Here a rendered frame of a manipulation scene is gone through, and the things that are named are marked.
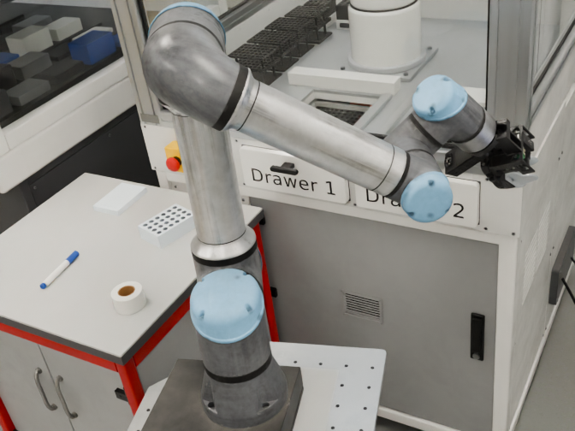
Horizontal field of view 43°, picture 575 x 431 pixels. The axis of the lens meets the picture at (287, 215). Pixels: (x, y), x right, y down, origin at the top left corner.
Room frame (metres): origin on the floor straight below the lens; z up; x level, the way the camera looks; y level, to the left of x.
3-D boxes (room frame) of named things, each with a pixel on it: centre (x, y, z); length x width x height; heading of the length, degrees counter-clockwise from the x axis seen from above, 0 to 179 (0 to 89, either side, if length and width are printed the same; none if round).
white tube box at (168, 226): (1.57, 0.30, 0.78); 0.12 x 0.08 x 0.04; 131
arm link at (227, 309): (0.93, 0.12, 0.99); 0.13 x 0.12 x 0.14; 0
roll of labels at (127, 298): (1.30, 0.37, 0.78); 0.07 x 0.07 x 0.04
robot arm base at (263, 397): (0.92, 0.12, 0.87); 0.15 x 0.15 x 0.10
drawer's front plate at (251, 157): (1.58, -0.03, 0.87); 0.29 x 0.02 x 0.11; 57
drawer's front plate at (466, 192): (1.40, -0.29, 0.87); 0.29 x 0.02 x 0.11; 57
